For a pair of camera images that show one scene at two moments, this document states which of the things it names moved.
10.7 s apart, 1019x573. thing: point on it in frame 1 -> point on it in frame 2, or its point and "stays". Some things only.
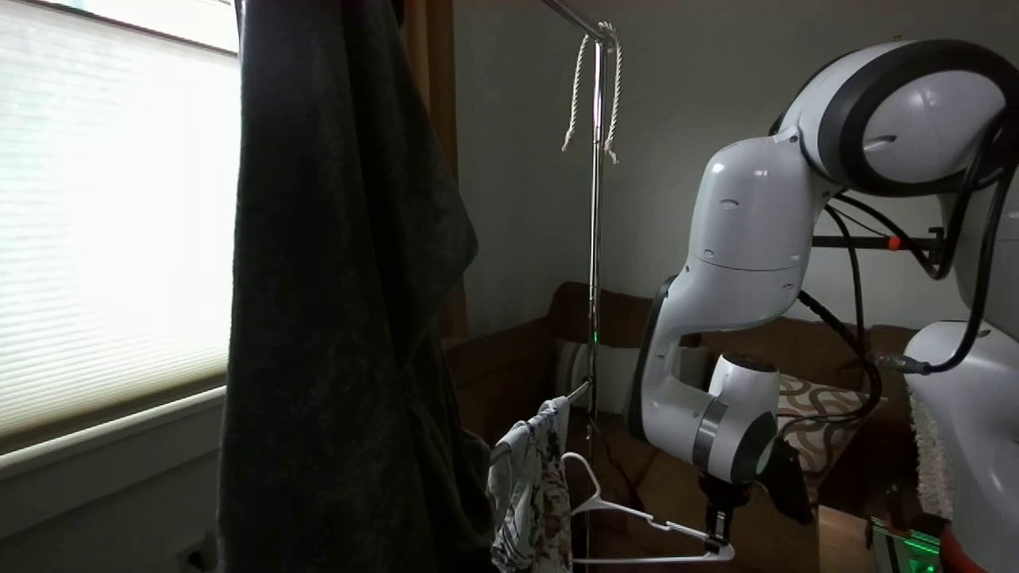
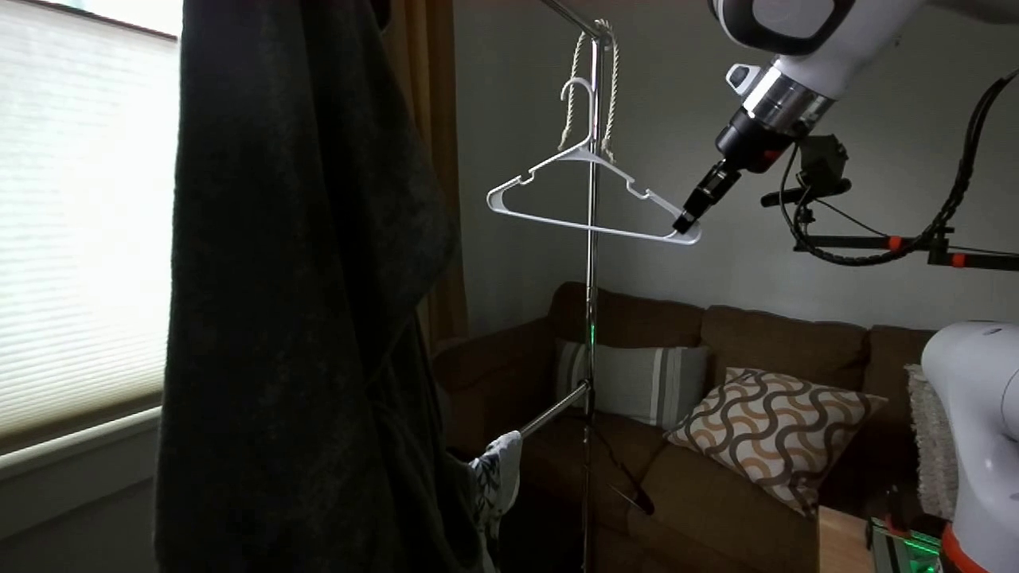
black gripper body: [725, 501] -> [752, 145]
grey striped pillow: [614, 372] stays
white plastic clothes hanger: [722, 551] -> [677, 230]
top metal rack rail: [588, 25] stays
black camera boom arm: [938, 243] stays
